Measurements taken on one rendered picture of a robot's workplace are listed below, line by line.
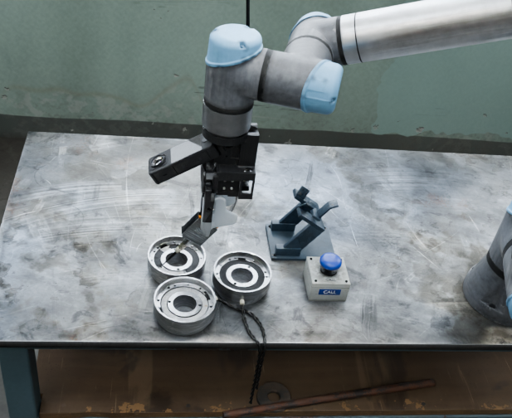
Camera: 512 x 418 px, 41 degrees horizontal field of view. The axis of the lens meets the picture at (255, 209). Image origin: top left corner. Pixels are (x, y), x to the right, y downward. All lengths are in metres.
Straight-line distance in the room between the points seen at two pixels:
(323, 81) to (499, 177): 0.85
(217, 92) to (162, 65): 1.82
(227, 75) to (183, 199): 0.51
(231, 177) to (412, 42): 0.33
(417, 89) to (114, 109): 1.27
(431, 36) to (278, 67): 0.23
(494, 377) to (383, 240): 0.40
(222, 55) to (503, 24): 0.39
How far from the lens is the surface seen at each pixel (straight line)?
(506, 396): 1.59
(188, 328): 1.14
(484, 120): 3.22
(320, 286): 1.23
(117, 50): 2.78
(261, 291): 1.21
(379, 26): 1.05
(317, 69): 0.96
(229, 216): 1.12
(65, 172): 1.50
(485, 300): 1.34
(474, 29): 1.05
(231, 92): 0.98
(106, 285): 1.24
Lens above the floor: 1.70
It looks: 39 degrees down
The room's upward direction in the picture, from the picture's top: 9 degrees clockwise
